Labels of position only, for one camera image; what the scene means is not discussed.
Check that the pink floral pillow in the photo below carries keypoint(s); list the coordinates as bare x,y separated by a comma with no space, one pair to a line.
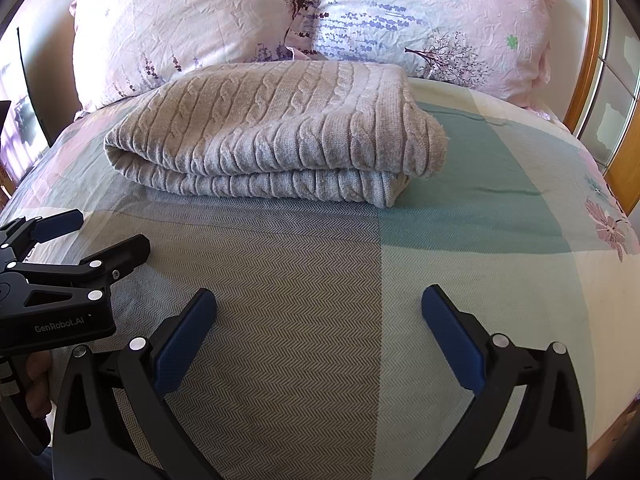
430,15
185,25

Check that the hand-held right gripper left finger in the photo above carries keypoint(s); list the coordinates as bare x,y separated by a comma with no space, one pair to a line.
182,347

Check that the wooden headboard frame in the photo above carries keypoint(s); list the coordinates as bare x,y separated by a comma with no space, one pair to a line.
593,50

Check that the person's left hand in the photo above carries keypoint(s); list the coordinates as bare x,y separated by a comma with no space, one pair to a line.
37,385

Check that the patchwork herringbone bed sheet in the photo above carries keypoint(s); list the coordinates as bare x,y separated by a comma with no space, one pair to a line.
320,265

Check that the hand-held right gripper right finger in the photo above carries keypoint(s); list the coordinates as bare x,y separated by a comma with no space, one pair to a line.
452,345

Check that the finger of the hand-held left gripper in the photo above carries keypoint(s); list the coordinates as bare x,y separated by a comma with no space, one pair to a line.
127,252
60,223

